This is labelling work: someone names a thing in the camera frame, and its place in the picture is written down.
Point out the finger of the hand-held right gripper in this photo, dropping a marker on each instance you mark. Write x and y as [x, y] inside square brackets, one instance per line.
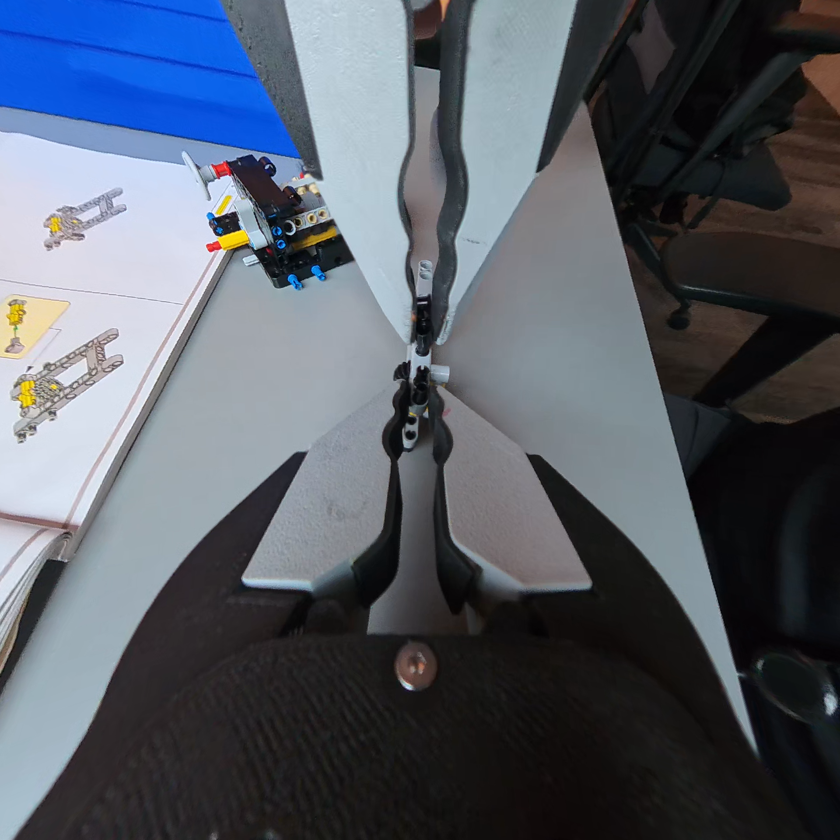
[354, 131]
[512, 98]

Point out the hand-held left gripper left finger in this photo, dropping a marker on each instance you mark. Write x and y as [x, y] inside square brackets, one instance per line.
[328, 512]

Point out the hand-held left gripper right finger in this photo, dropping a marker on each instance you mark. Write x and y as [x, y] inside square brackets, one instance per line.
[505, 518]

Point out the grey lego frame assembly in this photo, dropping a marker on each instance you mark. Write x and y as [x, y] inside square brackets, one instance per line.
[423, 272]

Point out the small black lego connector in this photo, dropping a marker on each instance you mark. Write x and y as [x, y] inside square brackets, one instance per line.
[424, 321]

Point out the partly built lego model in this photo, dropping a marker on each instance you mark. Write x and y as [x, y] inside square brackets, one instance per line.
[262, 203]

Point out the lego instruction booklet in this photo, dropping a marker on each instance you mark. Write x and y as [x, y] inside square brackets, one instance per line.
[98, 295]

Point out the person's right hand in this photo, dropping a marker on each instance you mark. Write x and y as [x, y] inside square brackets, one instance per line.
[430, 16]

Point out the blue plastic storage bin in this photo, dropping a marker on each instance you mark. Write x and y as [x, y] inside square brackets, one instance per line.
[131, 65]

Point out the black office chair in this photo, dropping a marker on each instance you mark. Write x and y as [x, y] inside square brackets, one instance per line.
[715, 177]
[741, 262]

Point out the person's dark clothing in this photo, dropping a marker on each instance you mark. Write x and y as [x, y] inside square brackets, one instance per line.
[774, 525]

